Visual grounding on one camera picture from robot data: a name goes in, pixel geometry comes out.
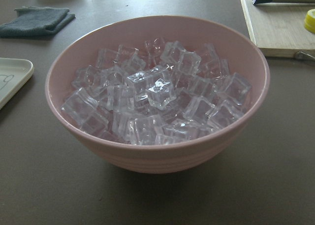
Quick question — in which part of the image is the pile of clear ice cubes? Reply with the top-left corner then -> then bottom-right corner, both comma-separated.
61,36 -> 252,145

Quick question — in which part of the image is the pink bowl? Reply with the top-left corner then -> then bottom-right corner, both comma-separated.
45,15 -> 270,174

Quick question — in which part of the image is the bamboo cutting board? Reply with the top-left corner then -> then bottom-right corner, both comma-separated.
240,0 -> 315,61

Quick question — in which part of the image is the cream serving tray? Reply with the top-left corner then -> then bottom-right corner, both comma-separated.
0,58 -> 34,109

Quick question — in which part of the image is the grey folded cloth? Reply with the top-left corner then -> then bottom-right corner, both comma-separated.
0,6 -> 75,38

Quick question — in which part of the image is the half lemon slice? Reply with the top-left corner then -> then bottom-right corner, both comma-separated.
304,9 -> 315,33

